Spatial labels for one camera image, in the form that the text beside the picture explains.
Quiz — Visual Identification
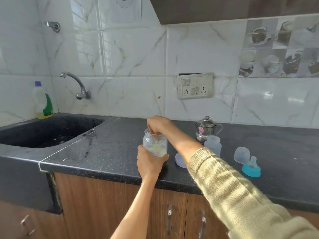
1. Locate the person's left hand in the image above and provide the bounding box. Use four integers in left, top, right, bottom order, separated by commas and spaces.
137, 145, 169, 180

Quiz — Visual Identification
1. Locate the person's right hand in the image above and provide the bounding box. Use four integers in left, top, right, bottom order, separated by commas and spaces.
147, 115, 180, 144

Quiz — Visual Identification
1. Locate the clear glass jar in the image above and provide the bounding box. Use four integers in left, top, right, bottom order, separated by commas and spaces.
142, 128, 168, 159

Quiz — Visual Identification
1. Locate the person's right forearm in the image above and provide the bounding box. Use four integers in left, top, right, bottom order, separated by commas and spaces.
170, 132, 319, 239

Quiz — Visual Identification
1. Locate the person's left forearm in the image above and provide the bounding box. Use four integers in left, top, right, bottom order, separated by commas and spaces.
109, 173, 160, 239

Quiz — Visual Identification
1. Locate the lavender plastic jar lid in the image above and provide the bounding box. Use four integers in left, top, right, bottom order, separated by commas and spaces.
175, 153, 188, 169

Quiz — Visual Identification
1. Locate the clear baby bottle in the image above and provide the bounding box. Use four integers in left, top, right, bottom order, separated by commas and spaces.
204, 136, 222, 157

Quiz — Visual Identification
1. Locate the steel pot with lid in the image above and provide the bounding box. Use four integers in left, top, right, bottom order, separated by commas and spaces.
195, 116, 223, 144

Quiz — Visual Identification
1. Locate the wooden cabinet door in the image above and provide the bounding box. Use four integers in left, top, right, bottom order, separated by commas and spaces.
184, 194, 319, 239
53, 172, 189, 239
0, 201, 69, 239

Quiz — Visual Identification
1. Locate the clear dome bottle cap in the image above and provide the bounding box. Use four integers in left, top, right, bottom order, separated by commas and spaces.
233, 146, 251, 164

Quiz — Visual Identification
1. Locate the chrome sink faucet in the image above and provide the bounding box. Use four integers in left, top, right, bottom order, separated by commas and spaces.
60, 71, 92, 100

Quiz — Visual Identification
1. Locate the black stone sink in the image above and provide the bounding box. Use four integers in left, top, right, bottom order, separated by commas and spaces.
0, 114, 106, 149

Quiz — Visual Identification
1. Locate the yellow dish soap bottle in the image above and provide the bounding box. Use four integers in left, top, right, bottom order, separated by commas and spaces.
33, 81, 54, 119

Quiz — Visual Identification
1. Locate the metal cabinet handle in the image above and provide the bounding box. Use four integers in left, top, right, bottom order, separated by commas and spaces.
20, 215, 36, 236
199, 211, 206, 239
166, 204, 173, 235

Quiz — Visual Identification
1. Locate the white switch socket panel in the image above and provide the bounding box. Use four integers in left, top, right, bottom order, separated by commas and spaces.
177, 73, 214, 99

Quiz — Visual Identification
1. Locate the teal ring bottle nipple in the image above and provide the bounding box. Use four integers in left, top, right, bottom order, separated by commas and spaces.
241, 156, 261, 178

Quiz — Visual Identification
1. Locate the chrome wall tap valve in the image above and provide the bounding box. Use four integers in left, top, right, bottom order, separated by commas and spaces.
45, 20, 61, 33

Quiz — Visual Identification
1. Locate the brown wall cabinet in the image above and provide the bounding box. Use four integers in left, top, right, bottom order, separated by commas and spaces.
147, 0, 319, 25

